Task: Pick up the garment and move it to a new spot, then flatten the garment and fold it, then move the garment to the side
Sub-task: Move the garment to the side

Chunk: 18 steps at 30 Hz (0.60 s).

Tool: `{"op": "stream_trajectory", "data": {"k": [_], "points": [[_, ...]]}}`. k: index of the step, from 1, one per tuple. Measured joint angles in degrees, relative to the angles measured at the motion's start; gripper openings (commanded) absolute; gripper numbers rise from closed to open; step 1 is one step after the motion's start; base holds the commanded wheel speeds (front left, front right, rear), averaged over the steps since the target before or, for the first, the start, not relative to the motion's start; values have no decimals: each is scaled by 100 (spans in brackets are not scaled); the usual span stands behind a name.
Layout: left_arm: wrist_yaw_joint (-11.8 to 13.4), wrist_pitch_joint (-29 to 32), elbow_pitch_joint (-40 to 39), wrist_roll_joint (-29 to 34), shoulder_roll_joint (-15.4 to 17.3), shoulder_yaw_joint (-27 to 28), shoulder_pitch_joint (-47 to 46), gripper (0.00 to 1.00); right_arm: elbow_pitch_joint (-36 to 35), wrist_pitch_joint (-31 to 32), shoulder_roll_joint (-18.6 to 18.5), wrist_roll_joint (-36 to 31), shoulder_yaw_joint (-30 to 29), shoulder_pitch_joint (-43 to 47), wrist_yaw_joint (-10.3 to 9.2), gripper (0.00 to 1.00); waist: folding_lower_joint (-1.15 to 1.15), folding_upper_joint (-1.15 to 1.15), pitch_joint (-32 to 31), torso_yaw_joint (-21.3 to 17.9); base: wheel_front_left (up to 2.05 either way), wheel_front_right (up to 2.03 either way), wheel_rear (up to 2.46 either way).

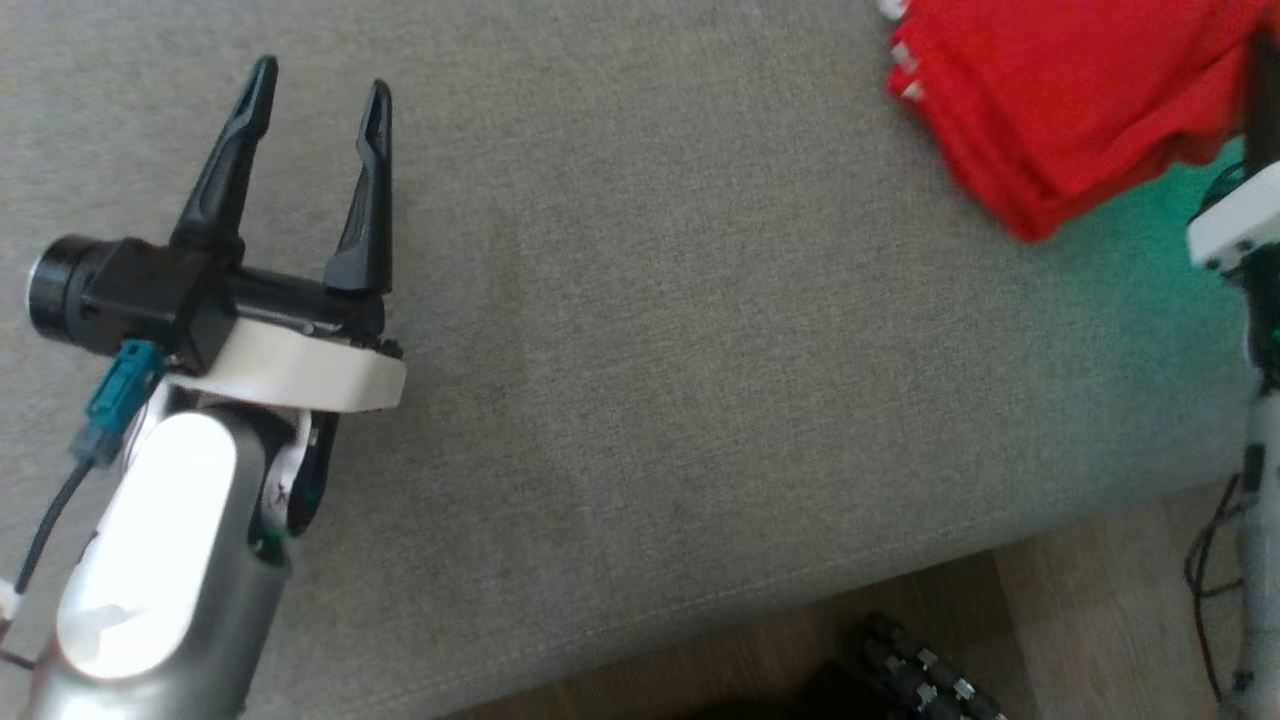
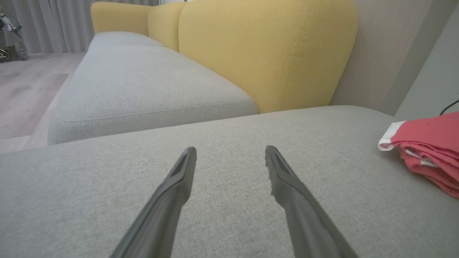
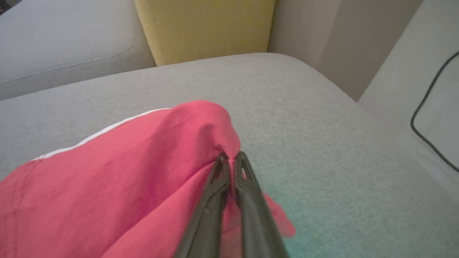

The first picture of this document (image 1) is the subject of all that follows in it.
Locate teal left camera connector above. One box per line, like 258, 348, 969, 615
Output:
70, 340, 166, 466

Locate black left camera cable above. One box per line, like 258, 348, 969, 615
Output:
0, 455, 101, 616

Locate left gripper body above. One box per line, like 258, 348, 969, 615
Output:
178, 268, 407, 414

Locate large grey sofa chaise cushion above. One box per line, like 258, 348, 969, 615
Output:
0, 0, 1280, 720

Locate thin right arm cables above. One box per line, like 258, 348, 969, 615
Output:
1185, 470, 1251, 706

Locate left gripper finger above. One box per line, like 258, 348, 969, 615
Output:
168, 55, 281, 259
322, 78, 395, 296

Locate red garment with white trim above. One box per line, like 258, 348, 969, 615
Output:
875, 0, 1280, 244

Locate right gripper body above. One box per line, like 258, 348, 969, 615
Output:
1187, 163, 1280, 273

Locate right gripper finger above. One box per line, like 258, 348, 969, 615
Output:
1243, 28, 1280, 173

